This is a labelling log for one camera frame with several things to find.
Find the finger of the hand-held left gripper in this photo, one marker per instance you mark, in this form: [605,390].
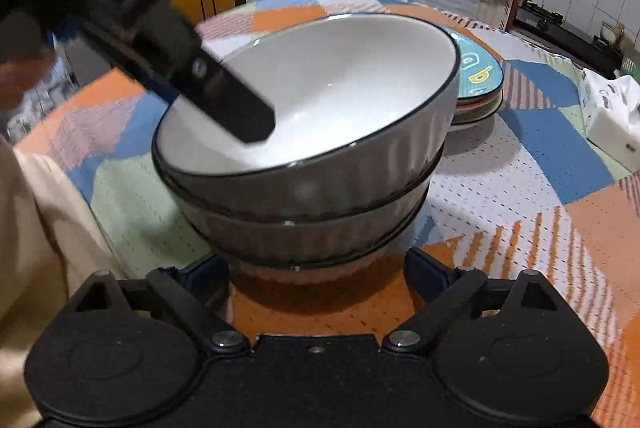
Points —
[225,101]

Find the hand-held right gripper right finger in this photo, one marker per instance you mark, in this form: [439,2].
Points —
[425,271]

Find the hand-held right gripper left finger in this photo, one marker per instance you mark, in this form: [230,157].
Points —
[212,277]

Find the grey ribbed bowl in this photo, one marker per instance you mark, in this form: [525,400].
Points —
[350,83]
[280,244]
[325,272]

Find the white plate with sun print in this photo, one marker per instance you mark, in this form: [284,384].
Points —
[470,118]

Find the blue plate with egg print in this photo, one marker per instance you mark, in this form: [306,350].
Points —
[480,68]

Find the person's left hand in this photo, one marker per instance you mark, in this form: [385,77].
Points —
[22,81]

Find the white tissue pack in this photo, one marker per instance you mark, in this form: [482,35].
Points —
[610,123]

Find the black gas stove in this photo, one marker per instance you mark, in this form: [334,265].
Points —
[565,33]

